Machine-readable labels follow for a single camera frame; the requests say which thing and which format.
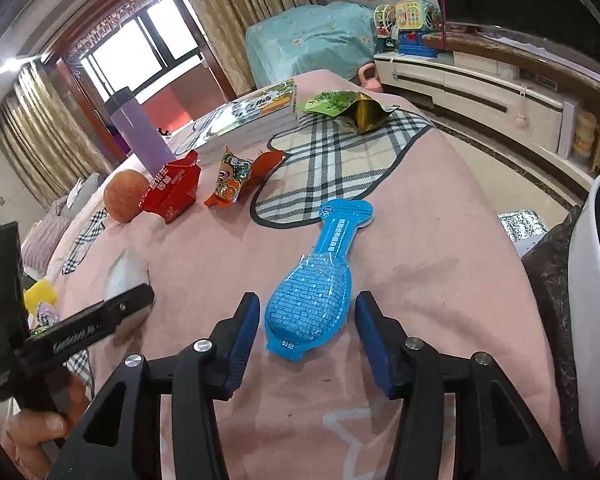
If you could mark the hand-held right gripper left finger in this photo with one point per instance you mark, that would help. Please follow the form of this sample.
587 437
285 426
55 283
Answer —
241 342

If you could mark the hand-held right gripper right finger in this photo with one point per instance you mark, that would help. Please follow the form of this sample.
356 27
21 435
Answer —
375 345

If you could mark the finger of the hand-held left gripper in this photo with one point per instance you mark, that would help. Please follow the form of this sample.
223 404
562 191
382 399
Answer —
130 305

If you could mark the light blue brush package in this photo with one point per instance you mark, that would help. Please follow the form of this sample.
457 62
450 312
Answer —
310 305

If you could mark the white trash bin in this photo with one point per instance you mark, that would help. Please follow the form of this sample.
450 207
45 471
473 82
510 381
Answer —
595 285

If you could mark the person's left hand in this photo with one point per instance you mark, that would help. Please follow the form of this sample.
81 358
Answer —
27 435

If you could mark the yellow plush toy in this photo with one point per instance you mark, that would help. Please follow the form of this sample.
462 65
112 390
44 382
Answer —
40 295

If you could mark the orange fruit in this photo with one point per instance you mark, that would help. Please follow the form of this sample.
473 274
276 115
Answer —
122 195

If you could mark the red snack packet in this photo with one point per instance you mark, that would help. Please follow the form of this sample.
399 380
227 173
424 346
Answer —
172 190

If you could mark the grey pillow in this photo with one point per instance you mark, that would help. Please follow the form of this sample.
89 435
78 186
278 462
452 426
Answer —
85 190

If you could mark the orange snack wrapper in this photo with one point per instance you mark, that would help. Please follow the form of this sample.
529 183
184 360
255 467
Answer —
230 175

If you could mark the purple bottle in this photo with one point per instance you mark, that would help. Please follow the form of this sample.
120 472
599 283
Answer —
135 135

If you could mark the shiny silver foil sheet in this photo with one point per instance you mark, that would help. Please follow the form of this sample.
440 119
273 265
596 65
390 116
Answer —
522 230

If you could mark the beige patterned curtain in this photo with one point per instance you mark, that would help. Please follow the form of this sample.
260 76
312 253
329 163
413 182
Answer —
40 130
240 5

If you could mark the thick colourful picture book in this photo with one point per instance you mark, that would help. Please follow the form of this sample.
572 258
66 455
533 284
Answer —
245 120

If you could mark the green snack packet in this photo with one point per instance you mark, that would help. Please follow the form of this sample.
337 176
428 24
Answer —
330 102

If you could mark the window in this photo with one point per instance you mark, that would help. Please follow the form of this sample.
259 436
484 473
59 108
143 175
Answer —
140 45

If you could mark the pink kettlebell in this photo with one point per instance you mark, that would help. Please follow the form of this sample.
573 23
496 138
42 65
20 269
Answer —
369 79

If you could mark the television cabinet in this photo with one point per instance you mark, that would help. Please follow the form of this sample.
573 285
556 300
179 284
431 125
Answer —
480 85

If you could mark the teal flowered cover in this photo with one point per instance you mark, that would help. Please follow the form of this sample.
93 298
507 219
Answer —
305 35

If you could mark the colourful plastic toy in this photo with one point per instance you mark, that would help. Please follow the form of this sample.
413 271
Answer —
410 17

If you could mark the pink stick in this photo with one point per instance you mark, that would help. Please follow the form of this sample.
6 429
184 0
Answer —
442 5

